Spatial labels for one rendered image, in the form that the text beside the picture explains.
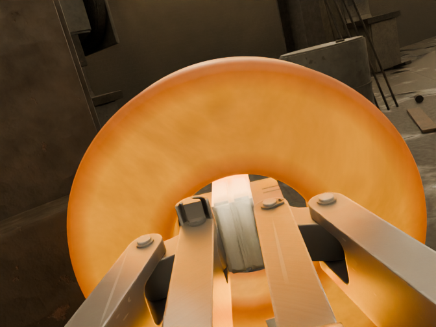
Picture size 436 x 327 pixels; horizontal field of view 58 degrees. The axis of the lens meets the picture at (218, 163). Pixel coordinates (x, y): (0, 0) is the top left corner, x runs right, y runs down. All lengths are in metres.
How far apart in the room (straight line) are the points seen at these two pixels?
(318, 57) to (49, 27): 2.22
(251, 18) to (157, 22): 2.06
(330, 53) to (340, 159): 2.46
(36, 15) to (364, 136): 0.42
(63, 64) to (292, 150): 0.39
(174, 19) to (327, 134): 7.30
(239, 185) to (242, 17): 8.12
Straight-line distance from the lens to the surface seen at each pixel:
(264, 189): 0.16
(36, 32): 0.51
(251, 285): 0.21
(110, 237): 0.18
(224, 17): 8.00
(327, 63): 2.62
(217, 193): 0.15
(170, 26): 7.37
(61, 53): 0.51
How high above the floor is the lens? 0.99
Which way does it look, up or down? 15 degrees down
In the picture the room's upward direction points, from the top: 14 degrees counter-clockwise
